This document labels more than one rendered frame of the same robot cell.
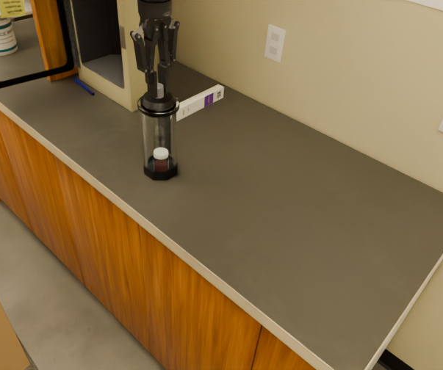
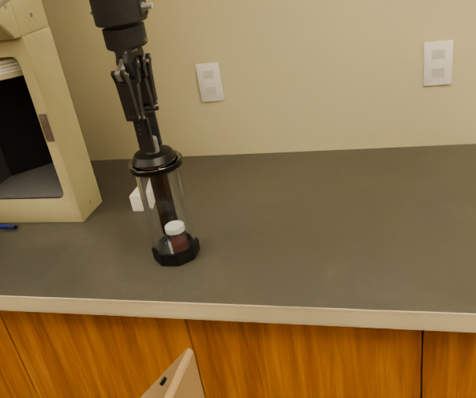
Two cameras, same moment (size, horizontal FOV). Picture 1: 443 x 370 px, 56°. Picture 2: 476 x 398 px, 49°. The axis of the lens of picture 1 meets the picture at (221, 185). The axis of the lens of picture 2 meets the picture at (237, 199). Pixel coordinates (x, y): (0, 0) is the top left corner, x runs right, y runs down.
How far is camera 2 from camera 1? 0.44 m
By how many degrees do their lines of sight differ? 22
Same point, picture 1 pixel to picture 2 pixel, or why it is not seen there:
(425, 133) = (412, 95)
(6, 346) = not seen: outside the picture
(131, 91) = (76, 193)
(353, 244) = (438, 215)
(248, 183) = (285, 219)
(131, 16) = (50, 98)
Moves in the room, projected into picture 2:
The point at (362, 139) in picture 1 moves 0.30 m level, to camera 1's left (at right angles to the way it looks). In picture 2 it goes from (350, 137) to (260, 167)
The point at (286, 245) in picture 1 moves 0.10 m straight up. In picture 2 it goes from (381, 247) to (380, 204)
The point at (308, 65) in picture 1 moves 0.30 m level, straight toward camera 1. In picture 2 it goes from (259, 88) to (296, 116)
